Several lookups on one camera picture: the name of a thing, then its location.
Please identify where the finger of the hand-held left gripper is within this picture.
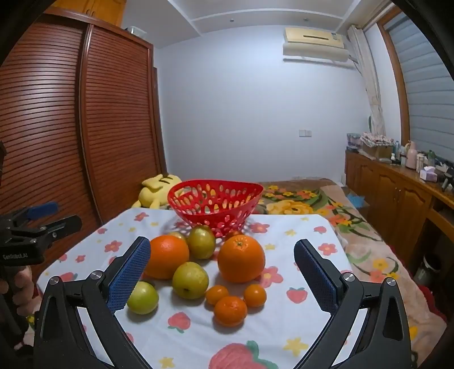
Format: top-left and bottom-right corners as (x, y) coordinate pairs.
(10, 215), (83, 249)
(5, 202), (59, 228)

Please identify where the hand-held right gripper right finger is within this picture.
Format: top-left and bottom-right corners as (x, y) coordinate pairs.
(294, 239), (421, 369)

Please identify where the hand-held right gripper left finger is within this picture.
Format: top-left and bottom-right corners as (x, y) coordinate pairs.
(33, 236), (152, 369)

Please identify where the green mango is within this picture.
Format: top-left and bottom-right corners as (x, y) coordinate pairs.
(172, 261), (210, 300)

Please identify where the large orange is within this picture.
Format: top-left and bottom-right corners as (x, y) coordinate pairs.
(144, 235), (190, 280)
(217, 234), (266, 284)

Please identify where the red perforated plastic basket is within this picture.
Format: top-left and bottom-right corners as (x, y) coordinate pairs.
(167, 180), (264, 238)

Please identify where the person's left hand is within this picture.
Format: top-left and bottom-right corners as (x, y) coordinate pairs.
(9, 266), (38, 316)

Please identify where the yellow lemon right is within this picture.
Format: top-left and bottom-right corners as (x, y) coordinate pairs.
(127, 281), (159, 315)

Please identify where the white flower print tablecloth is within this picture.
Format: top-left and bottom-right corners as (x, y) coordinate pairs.
(35, 207), (355, 369)

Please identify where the small tangerine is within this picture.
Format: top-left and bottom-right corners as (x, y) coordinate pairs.
(206, 285), (230, 306)
(213, 295), (248, 328)
(243, 284), (267, 309)

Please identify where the yellow plush toy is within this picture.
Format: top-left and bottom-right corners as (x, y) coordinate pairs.
(132, 174), (185, 210)

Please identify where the blue cloth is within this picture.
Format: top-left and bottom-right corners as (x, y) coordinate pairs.
(349, 193), (369, 210)

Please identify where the dark waste bin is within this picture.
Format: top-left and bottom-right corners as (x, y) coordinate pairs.
(413, 253), (442, 288)

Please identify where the brown slatted wooden wardrobe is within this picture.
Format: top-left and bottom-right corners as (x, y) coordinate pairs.
(0, 7), (169, 281)

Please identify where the wooden sideboard cabinet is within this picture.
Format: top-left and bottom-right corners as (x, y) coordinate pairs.
(345, 149), (454, 270)

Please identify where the red fuzzy mat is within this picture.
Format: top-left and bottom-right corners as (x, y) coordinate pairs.
(413, 280), (448, 322)

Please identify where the floral cloth box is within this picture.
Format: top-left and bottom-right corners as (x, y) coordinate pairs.
(360, 132), (394, 158)

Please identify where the pink bottle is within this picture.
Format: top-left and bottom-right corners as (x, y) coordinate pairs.
(406, 141), (418, 169)

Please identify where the beige curtain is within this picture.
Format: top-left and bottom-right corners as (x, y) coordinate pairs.
(347, 24), (387, 137)

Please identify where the wooden overhead cabinet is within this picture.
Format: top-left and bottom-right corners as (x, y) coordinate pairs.
(43, 0), (127, 28)

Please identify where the grey window blind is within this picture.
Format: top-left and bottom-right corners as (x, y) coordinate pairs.
(383, 12), (454, 167)

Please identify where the wall air conditioner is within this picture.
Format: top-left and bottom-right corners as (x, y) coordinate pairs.
(283, 26), (355, 70)

